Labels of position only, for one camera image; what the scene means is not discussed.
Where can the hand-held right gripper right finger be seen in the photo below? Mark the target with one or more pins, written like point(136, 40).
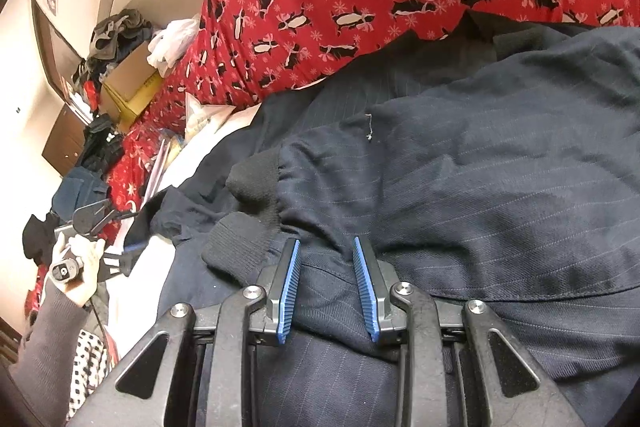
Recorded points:
point(365, 287)

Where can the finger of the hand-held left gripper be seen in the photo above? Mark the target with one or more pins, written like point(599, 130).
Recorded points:
point(122, 214)
point(117, 264)

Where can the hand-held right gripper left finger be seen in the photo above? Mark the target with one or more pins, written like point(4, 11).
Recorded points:
point(290, 287)

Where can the dark navy pinstriped jacket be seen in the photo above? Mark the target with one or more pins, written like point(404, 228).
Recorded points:
point(450, 167)

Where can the pile of dark clothes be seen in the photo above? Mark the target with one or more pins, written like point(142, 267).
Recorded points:
point(117, 32)

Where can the person's left hand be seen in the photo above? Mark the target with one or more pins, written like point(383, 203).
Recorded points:
point(91, 259)

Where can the blue jeans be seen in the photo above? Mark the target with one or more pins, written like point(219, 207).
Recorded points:
point(80, 192)

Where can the black garment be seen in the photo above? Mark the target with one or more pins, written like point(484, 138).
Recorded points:
point(102, 144)

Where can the brown wooden cabinet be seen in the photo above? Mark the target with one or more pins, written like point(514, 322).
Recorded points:
point(65, 134)

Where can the black and white dotted cloth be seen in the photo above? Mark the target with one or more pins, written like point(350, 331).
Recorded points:
point(87, 372)

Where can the white paper bag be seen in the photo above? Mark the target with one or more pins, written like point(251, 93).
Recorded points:
point(207, 117)

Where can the cardboard box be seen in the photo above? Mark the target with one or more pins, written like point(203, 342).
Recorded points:
point(132, 84)

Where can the white plastic bag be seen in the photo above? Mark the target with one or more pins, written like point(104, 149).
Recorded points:
point(170, 44)

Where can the brown wooden door frame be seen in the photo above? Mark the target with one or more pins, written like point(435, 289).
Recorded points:
point(52, 47)

